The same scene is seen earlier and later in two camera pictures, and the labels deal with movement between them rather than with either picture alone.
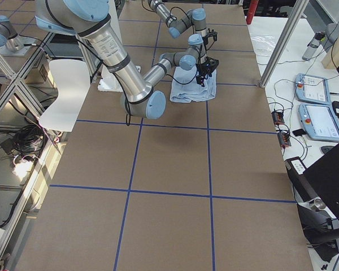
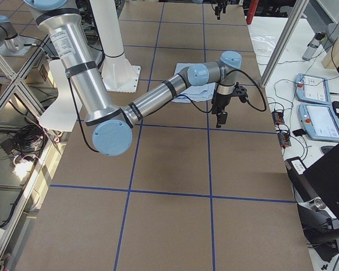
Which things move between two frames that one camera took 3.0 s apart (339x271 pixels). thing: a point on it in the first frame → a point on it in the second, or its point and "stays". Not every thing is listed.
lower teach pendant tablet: (320, 123) stays
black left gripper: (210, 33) → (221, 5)
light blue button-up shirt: (185, 88) stays
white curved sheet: (72, 78) stays
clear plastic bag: (264, 45) stays
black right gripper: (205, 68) → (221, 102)
